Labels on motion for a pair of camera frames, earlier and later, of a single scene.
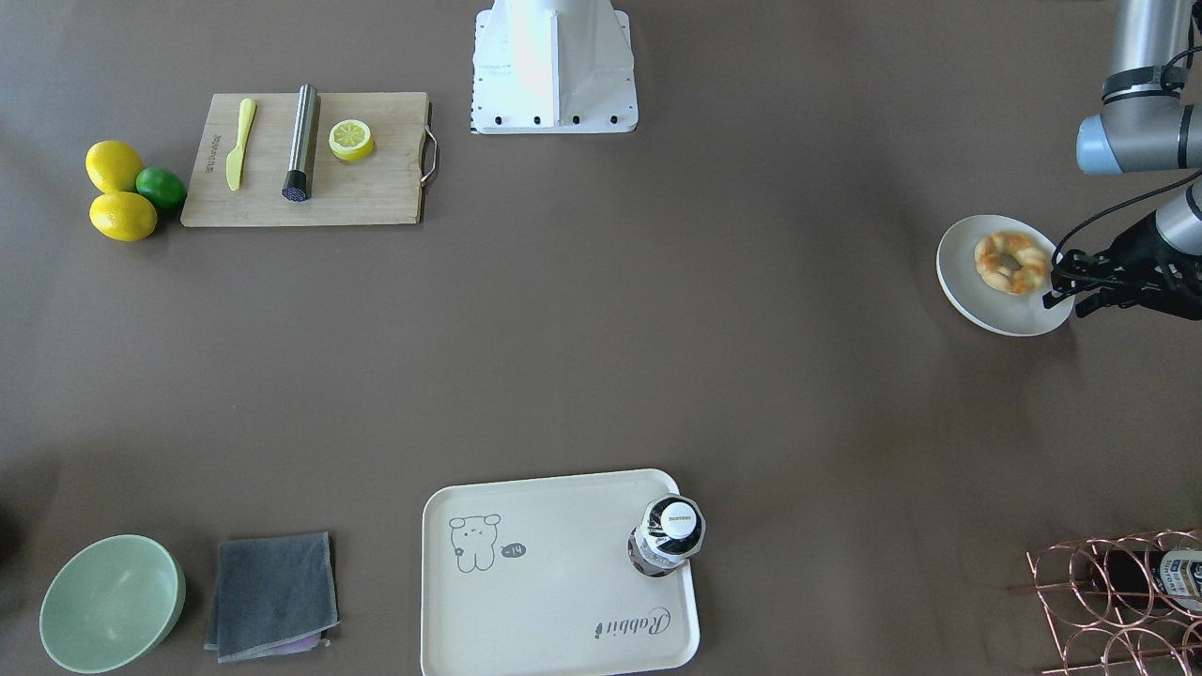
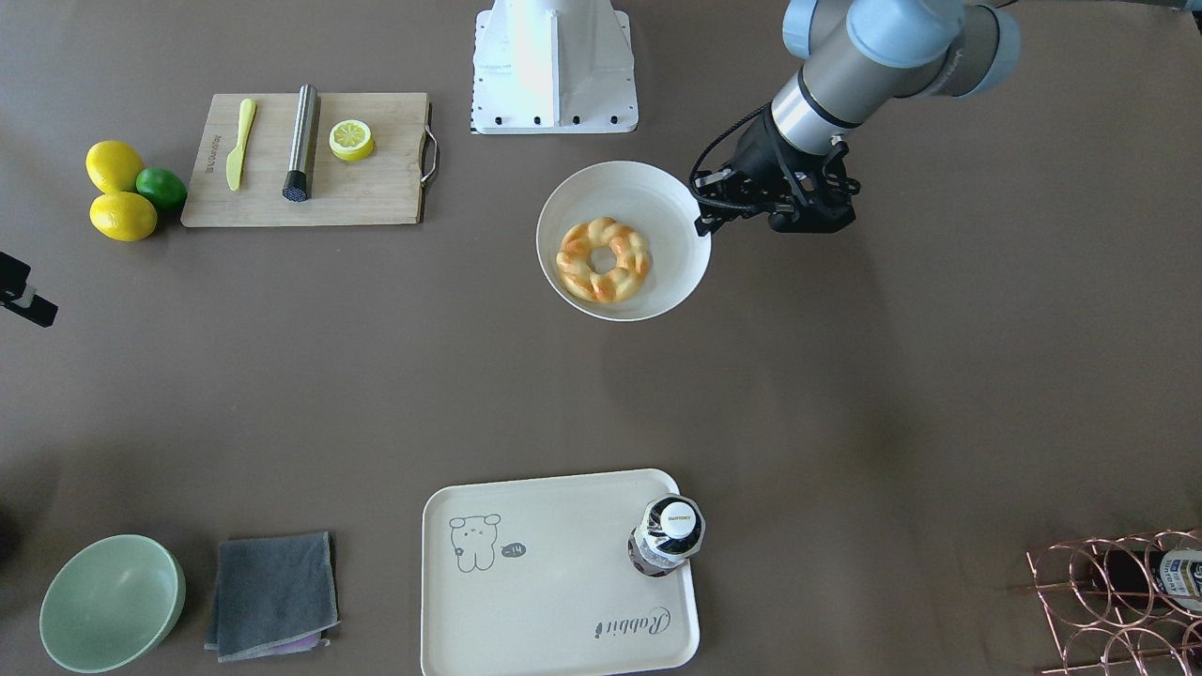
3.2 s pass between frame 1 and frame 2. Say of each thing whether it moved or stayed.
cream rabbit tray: stayed
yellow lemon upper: stayed
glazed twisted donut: moved
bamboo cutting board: stayed
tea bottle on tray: stayed
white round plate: moved
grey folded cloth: stayed
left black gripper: moved
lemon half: stayed
